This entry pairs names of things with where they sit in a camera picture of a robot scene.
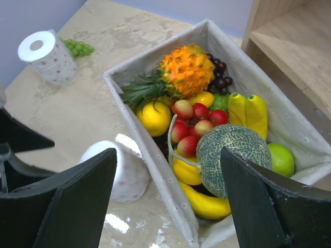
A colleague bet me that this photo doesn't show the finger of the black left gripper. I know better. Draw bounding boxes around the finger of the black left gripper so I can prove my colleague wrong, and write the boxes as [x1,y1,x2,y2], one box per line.
[1,149,56,193]
[1,107,55,152]

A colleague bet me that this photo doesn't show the wicker basket with liner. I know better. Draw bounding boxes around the wicker basket with liner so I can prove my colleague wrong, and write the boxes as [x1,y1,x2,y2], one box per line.
[104,20,330,247]

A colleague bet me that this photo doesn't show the green netted toy melon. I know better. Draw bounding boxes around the green netted toy melon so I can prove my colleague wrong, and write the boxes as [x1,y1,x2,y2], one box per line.
[167,113,273,199]

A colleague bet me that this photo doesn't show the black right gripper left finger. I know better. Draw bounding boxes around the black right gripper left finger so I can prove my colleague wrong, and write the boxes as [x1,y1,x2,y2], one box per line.
[1,148,117,247]

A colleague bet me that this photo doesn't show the orange toy pineapple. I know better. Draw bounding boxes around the orange toy pineapple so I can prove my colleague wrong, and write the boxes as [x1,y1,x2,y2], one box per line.
[120,43,215,111]

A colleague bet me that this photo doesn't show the yellow toy lemon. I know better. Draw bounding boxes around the yellow toy lemon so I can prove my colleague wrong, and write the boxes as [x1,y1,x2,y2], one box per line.
[136,101,171,137]

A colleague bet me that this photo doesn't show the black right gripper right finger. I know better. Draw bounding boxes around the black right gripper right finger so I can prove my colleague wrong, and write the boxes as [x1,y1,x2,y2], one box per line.
[220,147,330,247]

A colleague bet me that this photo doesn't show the floral paper roll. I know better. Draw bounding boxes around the floral paper roll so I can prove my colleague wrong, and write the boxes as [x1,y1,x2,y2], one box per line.
[79,141,150,203]
[17,29,78,85]

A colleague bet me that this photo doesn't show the yellow toy banana bunch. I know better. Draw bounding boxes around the yellow toy banana bunch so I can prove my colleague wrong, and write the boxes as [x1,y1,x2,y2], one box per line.
[228,92,268,139]

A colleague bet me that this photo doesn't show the green grape bunch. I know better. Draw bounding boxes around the green grape bunch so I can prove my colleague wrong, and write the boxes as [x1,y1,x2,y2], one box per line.
[59,37,95,57]

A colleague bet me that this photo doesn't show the wooden shelf unit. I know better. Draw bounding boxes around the wooden shelf unit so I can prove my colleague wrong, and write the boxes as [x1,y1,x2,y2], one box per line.
[242,1,330,142]

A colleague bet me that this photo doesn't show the dark purple toy grapes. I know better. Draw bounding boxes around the dark purple toy grapes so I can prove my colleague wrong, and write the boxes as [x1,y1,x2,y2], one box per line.
[207,53,233,95]

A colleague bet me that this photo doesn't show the red toy strawberry cluster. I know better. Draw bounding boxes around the red toy strawberry cluster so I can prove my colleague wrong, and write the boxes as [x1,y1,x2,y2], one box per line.
[170,100,228,158]

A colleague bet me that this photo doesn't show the yellow toy mango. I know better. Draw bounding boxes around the yellow toy mango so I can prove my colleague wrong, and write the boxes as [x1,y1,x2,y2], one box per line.
[188,90,214,108]

